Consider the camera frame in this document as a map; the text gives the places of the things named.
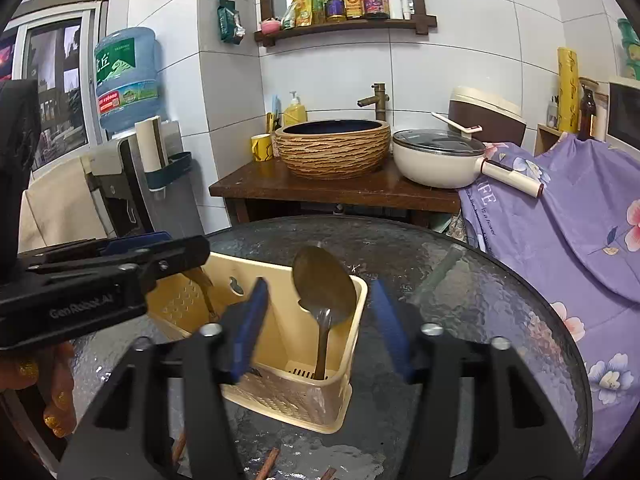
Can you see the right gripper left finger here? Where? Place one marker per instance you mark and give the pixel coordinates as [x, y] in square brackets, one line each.
[124, 433]

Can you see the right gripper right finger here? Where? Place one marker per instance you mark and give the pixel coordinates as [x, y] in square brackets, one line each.
[516, 433]

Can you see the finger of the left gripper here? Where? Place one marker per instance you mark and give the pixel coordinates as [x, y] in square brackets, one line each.
[96, 248]
[144, 267]

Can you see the brown wooden chopstick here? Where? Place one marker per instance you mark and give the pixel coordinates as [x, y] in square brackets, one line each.
[177, 448]
[329, 474]
[268, 464]

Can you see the large steel spoon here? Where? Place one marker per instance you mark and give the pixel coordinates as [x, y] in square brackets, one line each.
[326, 291]

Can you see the cream plastic utensil holder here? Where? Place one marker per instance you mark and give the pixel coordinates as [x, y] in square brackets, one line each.
[280, 385]

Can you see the steel spoon round bowl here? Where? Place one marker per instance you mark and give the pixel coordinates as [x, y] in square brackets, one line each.
[199, 277]

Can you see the person left hand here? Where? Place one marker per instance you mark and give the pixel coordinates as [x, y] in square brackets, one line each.
[53, 376]

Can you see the beige cloth cover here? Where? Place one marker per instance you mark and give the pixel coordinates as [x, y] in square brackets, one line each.
[58, 208]

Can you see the water dispenser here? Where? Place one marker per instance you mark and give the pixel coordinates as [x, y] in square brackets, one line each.
[128, 206]

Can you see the paper cup stack holder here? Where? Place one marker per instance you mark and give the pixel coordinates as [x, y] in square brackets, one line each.
[164, 161]

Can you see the yellow mug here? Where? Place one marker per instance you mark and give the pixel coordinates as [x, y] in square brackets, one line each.
[261, 147]

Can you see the round glass table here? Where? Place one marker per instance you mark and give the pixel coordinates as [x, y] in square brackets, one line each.
[472, 296]

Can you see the yellow soap dispenser bottle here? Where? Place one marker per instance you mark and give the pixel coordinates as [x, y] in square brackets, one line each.
[295, 113]

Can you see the woven pattern basin sink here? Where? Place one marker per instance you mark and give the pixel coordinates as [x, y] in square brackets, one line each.
[333, 149]

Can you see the blue water jug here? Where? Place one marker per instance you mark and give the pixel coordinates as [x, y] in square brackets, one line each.
[127, 87]

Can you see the purple floral cloth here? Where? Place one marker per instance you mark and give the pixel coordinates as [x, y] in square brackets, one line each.
[578, 245]

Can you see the dark wooden counter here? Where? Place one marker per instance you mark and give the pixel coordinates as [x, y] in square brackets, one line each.
[267, 190]

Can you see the pink small bowl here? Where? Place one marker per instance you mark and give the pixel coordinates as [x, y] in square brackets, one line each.
[270, 26]

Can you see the brass faucet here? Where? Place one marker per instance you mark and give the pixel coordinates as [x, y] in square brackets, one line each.
[378, 101]

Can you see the white frying pan with lid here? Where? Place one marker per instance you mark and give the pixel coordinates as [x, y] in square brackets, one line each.
[441, 159]

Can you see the brown rice cooker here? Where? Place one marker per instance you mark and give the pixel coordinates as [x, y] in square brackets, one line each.
[500, 119]

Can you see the brown glass bottle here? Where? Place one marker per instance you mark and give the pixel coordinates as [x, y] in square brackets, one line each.
[588, 114]

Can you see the white microwave oven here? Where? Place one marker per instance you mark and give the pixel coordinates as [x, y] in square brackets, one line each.
[623, 111]

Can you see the yellow wrap roll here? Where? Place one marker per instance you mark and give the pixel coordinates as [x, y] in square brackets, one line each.
[568, 107]

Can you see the green instant noodle cups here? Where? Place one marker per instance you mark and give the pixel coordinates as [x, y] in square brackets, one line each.
[631, 46]

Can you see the window with frame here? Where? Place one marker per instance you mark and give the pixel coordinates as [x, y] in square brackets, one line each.
[52, 43]

